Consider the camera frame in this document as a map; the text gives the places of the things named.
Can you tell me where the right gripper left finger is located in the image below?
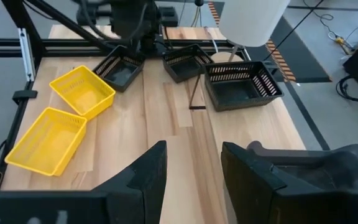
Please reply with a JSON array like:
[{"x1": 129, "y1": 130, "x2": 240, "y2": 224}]
[{"x1": 92, "y1": 140, "x2": 168, "y2": 224}]

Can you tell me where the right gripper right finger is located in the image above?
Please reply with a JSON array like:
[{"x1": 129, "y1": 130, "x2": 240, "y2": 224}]
[{"x1": 221, "y1": 142, "x2": 287, "y2": 224}]

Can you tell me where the black plastic slotted basket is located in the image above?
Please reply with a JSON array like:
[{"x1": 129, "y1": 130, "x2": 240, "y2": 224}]
[
  {"x1": 92, "y1": 44, "x2": 146, "y2": 93},
  {"x1": 203, "y1": 60, "x2": 285, "y2": 113},
  {"x1": 162, "y1": 43, "x2": 214, "y2": 84}
]

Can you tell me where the yellow plastic slotted basket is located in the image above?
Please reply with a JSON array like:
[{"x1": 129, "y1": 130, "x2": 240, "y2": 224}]
[
  {"x1": 4, "y1": 106, "x2": 88, "y2": 177},
  {"x1": 48, "y1": 64, "x2": 117, "y2": 121}
]

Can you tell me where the orange striped floor tape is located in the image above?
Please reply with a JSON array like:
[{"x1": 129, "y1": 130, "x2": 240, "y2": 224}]
[{"x1": 208, "y1": 2, "x2": 297, "y2": 82}]

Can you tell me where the black floor mat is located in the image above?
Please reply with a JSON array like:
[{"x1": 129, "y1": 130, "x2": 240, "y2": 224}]
[{"x1": 208, "y1": 1, "x2": 333, "y2": 83}]

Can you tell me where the white cylindrical bin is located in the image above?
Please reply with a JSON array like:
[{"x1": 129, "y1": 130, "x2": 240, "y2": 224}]
[{"x1": 218, "y1": 0, "x2": 291, "y2": 48}]

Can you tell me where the coiled black floor cable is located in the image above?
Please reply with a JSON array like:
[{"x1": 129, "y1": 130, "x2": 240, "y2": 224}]
[{"x1": 336, "y1": 74, "x2": 358, "y2": 103}]

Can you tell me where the black frame clamp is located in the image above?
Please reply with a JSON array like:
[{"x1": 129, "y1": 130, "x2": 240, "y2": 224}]
[{"x1": 12, "y1": 90, "x2": 39, "y2": 105}]

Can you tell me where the thin black floor cable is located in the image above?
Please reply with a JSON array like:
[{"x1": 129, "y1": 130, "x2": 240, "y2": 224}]
[{"x1": 263, "y1": 0, "x2": 325, "y2": 62}]

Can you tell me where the white cable with yellow plug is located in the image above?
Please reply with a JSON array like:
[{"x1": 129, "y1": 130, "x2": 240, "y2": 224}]
[{"x1": 303, "y1": 0, "x2": 356, "y2": 52}]

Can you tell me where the silver metal bracket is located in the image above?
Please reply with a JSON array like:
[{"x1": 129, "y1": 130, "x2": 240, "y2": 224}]
[{"x1": 17, "y1": 27, "x2": 37, "y2": 82}]

